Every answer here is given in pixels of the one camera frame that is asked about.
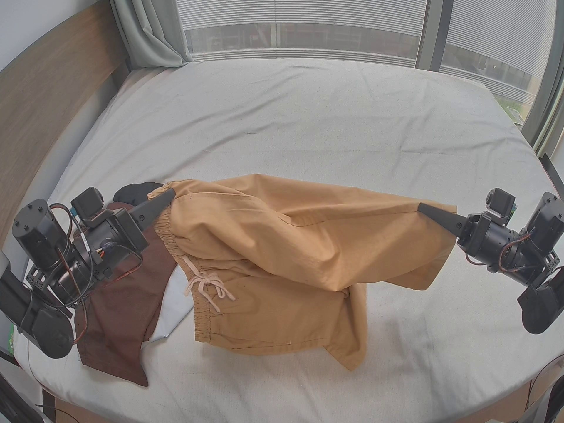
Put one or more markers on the grey-green curtain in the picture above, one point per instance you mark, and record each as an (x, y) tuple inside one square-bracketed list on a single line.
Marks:
[(145, 24)]

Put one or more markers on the green printed packet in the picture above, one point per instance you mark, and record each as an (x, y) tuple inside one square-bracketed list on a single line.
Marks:
[(12, 342)]

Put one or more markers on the window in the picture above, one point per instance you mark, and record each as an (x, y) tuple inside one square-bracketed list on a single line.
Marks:
[(308, 11)]

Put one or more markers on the tan shorts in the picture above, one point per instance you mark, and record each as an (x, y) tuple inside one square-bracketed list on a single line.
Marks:
[(308, 245)]

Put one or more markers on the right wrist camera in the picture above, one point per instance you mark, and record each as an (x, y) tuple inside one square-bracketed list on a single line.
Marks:
[(501, 203)]

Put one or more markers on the black garment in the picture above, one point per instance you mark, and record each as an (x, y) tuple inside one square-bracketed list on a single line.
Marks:
[(134, 192)]

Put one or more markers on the bed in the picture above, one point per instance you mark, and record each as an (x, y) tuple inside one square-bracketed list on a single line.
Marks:
[(335, 126)]

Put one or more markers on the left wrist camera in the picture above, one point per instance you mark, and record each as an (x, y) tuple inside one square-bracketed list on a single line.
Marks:
[(88, 203)]

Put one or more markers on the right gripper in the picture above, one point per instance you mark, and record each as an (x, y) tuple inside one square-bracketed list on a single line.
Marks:
[(482, 238)]

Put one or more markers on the white garment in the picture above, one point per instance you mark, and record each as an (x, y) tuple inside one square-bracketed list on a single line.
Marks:
[(176, 306)]

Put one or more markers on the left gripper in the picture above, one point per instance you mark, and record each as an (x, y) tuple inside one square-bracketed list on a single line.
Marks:
[(110, 240)]

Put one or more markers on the brown garment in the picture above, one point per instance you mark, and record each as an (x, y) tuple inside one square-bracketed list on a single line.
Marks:
[(119, 320)]

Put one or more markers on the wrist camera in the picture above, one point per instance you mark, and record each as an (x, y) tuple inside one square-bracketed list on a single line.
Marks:
[(501, 203), (88, 203)]

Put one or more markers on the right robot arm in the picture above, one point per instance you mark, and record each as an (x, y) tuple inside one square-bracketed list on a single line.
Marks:
[(544, 236)]

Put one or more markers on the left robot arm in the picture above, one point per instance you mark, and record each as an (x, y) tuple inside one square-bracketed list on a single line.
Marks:
[(39, 236)]

